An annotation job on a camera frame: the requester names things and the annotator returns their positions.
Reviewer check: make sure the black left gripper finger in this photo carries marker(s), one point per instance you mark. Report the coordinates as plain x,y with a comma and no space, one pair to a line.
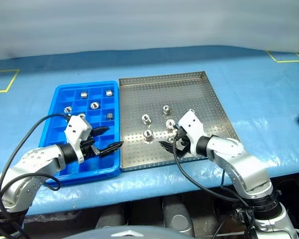
101,130
110,148

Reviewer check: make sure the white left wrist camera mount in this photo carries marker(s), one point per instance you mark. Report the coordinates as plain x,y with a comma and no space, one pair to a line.
74,127

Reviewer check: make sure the grey rounded cylinder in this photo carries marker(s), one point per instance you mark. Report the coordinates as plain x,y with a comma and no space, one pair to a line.
178,216
109,217

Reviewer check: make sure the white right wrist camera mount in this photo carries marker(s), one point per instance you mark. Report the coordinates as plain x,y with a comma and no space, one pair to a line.
193,124

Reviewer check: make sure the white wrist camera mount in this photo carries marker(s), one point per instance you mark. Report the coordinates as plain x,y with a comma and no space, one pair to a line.
74,127
193,124

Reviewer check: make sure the perforated stainless steel tray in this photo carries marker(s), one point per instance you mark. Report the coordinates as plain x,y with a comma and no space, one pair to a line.
189,94

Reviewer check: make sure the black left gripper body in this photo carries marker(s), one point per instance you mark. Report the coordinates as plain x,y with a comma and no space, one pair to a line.
87,149

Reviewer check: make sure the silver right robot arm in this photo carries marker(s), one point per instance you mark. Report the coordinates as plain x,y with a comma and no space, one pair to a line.
239,159

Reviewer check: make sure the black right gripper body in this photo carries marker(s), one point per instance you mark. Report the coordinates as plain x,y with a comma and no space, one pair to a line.
186,149

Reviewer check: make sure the blue compartment tray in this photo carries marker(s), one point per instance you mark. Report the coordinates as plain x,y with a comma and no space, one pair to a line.
107,159

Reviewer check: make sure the grey robot torso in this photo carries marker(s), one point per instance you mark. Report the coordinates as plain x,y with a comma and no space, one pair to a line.
102,235

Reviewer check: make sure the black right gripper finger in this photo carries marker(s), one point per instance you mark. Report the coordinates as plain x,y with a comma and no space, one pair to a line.
167,146
180,155

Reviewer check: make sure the yellow tape rectangle marking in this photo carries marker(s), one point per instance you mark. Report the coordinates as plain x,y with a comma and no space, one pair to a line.
15,77

